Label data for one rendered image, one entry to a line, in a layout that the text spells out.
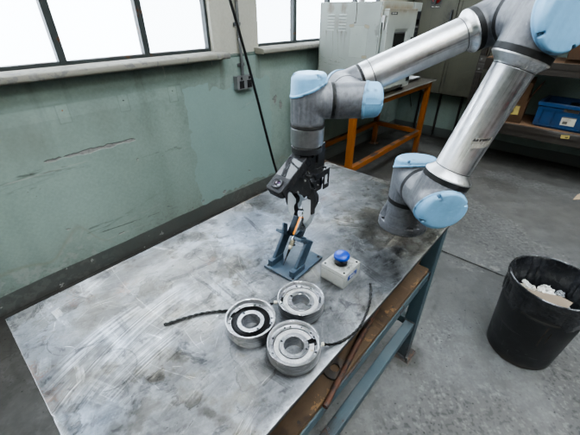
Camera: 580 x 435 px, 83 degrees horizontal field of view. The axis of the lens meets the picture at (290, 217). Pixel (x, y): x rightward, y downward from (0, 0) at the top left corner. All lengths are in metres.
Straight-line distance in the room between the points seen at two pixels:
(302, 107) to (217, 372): 0.55
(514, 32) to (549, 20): 0.06
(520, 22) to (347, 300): 0.66
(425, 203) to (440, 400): 1.04
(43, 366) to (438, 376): 1.47
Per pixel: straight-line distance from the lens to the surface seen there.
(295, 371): 0.66
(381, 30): 2.73
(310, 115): 0.71
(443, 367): 1.79
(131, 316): 0.85
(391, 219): 1.04
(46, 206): 2.14
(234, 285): 0.85
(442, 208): 0.87
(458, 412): 1.69
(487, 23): 0.94
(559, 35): 0.84
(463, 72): 4.30
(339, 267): 0.82
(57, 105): 2.04
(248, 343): 0.70
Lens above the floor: 1.38
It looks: 32 degrees down
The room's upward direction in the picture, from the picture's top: straight up
